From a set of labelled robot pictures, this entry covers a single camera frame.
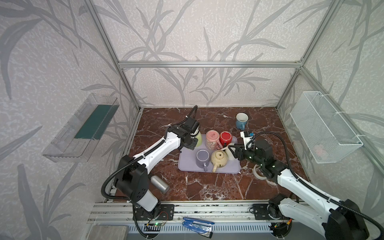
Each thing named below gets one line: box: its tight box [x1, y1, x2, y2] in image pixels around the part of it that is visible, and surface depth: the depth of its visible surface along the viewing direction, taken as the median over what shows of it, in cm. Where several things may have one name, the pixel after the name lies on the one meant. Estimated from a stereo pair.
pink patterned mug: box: [205, 130, 223, 151], surface depth 93 cm
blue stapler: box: [182, 217, 215, 239], surface depth 70 cm
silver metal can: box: [150, 175, 170, 194], surface depth 82 cm
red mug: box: [219, 131, 232, 147], surface depth 95 cm
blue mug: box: [235, 112, 249, 131], surface depth 104 cm
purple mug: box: [195, 149, 210, 172], surface depth 86 cm
